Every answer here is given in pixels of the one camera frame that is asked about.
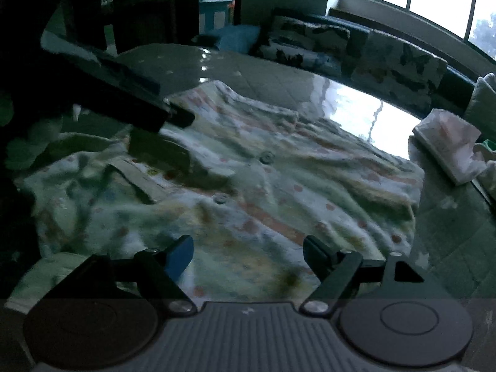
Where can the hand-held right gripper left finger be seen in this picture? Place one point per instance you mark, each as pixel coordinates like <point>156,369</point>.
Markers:
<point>179,257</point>

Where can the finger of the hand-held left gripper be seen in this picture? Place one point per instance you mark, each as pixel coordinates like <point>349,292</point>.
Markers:
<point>159,149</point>
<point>181,115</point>

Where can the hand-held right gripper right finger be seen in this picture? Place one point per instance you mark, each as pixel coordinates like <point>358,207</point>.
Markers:
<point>314,255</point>

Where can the dotted printed child jacket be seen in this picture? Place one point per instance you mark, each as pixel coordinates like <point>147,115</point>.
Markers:
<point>263,193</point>

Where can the teal cushion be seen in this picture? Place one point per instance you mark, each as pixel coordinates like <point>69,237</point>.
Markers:
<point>228,38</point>

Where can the teal wooden furniture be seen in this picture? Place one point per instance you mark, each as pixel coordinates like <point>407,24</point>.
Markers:
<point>215,15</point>

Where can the white tissue pack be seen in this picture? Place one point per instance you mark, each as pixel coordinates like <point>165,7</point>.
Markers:
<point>449,147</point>

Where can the cream folded garment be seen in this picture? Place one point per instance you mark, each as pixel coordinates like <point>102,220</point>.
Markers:
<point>487,180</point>

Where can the blue sofa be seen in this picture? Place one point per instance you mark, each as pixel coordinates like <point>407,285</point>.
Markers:
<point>357,38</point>

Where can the large butterfly print cushion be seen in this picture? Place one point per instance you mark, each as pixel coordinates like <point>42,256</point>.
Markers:
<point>399,66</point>

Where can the grey pillow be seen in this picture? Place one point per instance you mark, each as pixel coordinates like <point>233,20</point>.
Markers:
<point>482,100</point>

